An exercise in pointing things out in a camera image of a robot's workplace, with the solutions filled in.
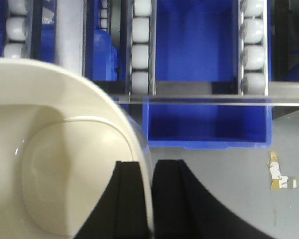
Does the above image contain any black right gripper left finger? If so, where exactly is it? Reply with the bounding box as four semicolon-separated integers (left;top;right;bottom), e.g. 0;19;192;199
74;161;150;239

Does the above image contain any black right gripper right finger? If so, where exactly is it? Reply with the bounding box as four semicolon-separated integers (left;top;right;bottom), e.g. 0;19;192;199
152;159;270;239

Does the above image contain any white plastic bin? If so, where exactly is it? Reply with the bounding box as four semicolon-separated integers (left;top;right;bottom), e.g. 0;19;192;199
0;58;154;239

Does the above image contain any torn tape on floor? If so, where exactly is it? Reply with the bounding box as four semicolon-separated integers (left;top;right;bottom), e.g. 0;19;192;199
269;151;298;190

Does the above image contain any white roller track centre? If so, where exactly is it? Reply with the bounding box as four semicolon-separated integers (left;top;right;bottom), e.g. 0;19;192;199
131;0;157;95

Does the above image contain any white roller track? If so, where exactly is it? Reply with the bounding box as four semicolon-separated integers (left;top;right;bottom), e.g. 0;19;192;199
131;0;157;95
238;0;269;96

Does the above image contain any white roller track right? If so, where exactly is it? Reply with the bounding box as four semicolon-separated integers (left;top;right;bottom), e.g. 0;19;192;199
238;0;269;96

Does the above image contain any blue crate below rail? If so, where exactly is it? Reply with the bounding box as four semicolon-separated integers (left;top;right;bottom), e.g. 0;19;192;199
143;103;273;150

